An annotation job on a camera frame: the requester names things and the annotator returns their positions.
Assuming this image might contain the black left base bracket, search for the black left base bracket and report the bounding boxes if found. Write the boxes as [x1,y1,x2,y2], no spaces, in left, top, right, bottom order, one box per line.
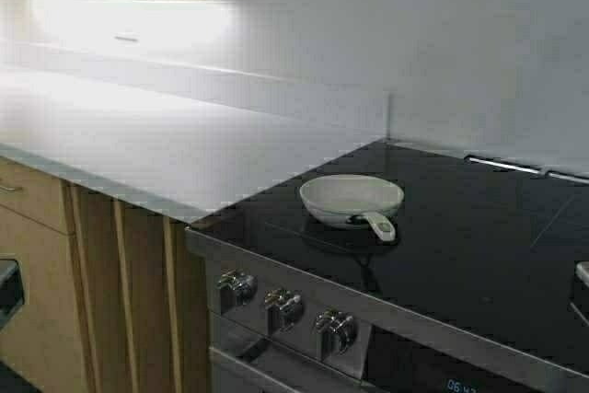
[0,259,25,329]

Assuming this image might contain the stainless steel stove range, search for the stainless steel stove range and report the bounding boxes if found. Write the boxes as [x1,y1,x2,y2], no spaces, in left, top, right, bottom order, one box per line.
[186,141,588,392]

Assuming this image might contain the white frying pan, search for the white frying pan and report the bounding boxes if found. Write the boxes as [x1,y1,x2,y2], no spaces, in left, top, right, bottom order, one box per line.
[299,174,404,243]

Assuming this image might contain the wooden lower kitchen cabinet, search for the wooden lower kitchen cabinet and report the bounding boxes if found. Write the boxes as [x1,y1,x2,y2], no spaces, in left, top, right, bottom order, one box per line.
[1,159,212,392]

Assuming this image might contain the right chrome stove knob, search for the right chrome stove knob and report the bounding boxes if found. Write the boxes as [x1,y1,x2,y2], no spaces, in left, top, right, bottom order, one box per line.
[314,310,358,361]

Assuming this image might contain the middle chrome stove knob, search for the middle chrome stove knob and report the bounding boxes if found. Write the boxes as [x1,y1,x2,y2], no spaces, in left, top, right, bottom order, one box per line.
[263,288,305,336]

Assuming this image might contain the left chrome stove knob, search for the left chrome stove knob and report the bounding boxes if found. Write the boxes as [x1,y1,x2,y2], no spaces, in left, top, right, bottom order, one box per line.
[216,270,258,314]

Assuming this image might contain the chrome stove knob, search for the chrome stove knob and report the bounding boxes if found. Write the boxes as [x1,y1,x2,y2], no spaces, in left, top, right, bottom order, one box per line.
[314,310,358,361]
[216,270,258,314]
[263,288,305,336]

